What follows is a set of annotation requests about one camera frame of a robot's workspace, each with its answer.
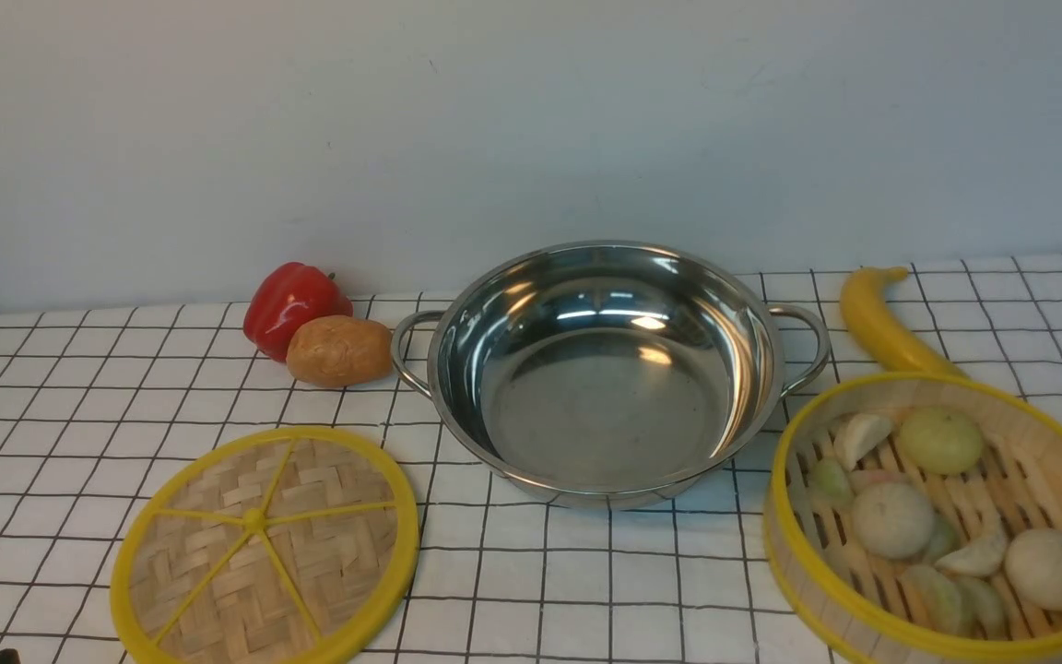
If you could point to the pale round bun left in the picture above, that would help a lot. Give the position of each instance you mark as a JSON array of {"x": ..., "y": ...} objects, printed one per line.
[{"x": 892, "y": 520}]

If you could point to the stainless steel two-handled pot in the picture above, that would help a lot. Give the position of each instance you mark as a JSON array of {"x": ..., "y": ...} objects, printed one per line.
[{"x": 608, "y": 375}]

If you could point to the pale round bun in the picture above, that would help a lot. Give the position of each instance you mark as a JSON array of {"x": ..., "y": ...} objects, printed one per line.
[
  {"x": 892, "y": 520},
  {"x": 1033, "y": 566}
]

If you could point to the red bell pepper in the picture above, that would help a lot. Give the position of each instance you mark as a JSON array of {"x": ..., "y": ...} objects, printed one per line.
[{"x": 288, "y": 298}]

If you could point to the brown potato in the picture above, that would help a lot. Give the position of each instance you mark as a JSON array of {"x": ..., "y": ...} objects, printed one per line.
[{"x": 339, "y": 351}]

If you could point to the bamboo steamer basket yellow rim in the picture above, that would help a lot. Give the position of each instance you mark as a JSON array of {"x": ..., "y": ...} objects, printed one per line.
[{"x": 857, "y": 603}]

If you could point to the white dumpling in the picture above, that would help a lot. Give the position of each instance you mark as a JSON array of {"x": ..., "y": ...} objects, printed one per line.
[
  {"x": 859, "y": 435},
  {"x": 981, "y": 556}
]

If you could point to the green dumpling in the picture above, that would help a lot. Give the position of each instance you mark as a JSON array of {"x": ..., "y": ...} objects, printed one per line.
[
  {"x": 986, "y": 606},
  {"x": 946, "y": 606},
  {"x": 831, "y": 483}
]

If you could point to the green dumpling bottom right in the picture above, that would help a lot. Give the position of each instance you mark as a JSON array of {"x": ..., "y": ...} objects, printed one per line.
[{"x": 986, "y": 606}]

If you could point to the woven bamboo steamer lid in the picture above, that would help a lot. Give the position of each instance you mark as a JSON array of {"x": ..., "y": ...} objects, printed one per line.
[{"x": 293, "y": 545}]

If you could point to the white dumpling top left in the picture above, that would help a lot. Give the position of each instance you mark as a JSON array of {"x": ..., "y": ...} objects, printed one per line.
[{"x": 859, "y": 435}]

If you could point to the yellow banana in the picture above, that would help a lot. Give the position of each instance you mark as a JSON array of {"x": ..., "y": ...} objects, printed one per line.
[{"x": 874, "y": 327}]

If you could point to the white dumpling centre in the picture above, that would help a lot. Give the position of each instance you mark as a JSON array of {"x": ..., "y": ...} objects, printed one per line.
[{"x": 981, "y": 556}]

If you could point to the pale round bun right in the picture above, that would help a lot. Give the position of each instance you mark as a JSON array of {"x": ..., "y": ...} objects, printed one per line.
[{"x": 1033, "y": 566}]

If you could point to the green round bun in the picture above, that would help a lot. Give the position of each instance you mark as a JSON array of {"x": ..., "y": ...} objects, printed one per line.
[{"x": 941, "y": 440}]

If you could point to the green dumpling bottom left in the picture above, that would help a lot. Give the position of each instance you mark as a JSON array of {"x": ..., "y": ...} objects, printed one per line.
[{"x": 946, "y": 606}]

